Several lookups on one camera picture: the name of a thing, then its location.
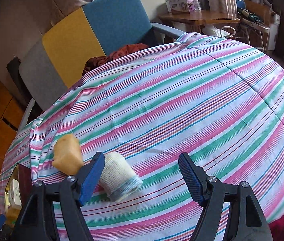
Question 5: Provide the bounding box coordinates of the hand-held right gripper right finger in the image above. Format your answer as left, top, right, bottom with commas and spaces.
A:
178, 152, 274, 241

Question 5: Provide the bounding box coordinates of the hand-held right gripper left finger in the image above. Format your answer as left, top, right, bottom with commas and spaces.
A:
12, 152, 105, 241

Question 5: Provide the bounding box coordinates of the green white small box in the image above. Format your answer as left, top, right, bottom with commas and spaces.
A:
8, 178, 22, 206

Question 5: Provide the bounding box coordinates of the gold tin box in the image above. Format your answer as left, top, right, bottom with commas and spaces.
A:
4, 163, 33, 221

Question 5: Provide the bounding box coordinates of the pink green striped sheet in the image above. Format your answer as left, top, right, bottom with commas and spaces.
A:
0, 33, 284, 241

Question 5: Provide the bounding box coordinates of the grey yellow blue armchair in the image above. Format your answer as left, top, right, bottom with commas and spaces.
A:
19, 0, 190, 131

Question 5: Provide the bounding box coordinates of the wooden side table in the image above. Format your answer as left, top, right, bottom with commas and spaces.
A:
157, 10, 240, 34

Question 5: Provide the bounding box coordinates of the white appliance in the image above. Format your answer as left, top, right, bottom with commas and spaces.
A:
267, 12, 281, 51

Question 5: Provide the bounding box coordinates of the white product box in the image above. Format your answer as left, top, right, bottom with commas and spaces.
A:
166, 0, 188, 14

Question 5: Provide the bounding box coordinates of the blue round object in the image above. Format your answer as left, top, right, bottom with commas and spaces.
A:
234, 0, 246, 12

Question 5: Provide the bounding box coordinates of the white cable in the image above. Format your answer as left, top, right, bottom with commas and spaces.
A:
219, 26, 236, 39

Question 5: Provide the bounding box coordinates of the metal frame wooden chair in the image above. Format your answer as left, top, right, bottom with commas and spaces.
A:
237, 0, 273, 53

